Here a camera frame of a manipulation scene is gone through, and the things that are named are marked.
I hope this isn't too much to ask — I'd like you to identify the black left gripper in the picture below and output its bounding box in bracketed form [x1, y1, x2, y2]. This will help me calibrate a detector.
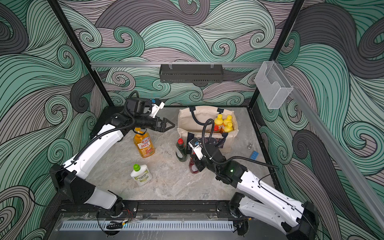
[134, 116, 175, 134]

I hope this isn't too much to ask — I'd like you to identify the orange bottle yellow cap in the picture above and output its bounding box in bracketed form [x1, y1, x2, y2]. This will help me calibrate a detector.
[224, 122, 234, 133]
[214, 114, 224, 133]
[223, 115, 232, 127]

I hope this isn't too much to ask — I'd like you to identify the yellow-green soap bottle red cap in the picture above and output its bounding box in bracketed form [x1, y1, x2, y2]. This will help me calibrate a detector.
[214, 125, 220, 133]

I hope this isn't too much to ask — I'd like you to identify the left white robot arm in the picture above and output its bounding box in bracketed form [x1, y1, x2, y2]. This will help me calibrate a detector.
[50, 114, 175, 216]

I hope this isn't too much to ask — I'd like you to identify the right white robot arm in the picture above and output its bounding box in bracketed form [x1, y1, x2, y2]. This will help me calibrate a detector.
[191, 150, 320, 240]

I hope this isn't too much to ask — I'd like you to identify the large orange soap bottle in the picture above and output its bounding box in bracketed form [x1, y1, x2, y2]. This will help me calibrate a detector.
[133, 128, 155, 158]

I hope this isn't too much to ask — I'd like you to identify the cream canvas shopping bag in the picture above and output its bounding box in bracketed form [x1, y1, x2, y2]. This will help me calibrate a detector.
[178, 106, 239, 153]

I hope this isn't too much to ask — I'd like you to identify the dark green bottle red cap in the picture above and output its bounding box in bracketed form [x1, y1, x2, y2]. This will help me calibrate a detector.
[176, 138, 187, 162]

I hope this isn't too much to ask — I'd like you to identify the blue toy building brick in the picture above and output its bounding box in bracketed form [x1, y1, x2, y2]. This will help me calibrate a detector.
[250, 151, 259, 162]

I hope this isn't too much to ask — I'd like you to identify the white bottle green cap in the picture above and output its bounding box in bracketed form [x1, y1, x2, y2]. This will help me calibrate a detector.
[131, 164, 153, 186]

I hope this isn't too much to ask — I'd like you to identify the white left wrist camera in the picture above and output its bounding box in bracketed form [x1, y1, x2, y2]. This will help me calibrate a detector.
[150, 99, 165, 118]

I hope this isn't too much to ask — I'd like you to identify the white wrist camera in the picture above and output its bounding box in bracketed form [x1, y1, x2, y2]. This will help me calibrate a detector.
[150, 99, 165, 118]
[188, 138, 204, 160]

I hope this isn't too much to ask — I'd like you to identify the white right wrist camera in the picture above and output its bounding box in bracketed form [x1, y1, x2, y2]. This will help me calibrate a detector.
[188, 138, 204, 160]

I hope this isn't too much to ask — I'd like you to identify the black corrugated right cable hose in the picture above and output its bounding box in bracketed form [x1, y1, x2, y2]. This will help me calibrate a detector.
[201, 118, 280, 170]

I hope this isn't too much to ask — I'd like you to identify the black corrugated cable hose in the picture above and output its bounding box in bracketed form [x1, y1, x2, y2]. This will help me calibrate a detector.
[201, 118, 280, 170]
[71, 91, 140, 163]

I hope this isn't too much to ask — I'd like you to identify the black corrugated left cable hose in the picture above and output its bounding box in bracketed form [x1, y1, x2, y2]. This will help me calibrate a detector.
[71, 91, 140, 163]

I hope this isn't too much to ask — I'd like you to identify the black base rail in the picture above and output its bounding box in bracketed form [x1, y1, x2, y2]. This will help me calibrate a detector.
[105, 198, 250, 218]

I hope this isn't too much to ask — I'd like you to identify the clear plastic wall bin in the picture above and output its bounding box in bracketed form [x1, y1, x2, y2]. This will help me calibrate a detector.
[255, 61, 293, 110]

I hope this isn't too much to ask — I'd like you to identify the aluminium wall rail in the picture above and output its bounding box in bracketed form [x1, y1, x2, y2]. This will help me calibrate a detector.
[90, 61, 263, 69]

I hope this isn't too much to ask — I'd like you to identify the white slotted cable duct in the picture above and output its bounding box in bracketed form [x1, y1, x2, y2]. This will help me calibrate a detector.
[59, 220, 235, 231]

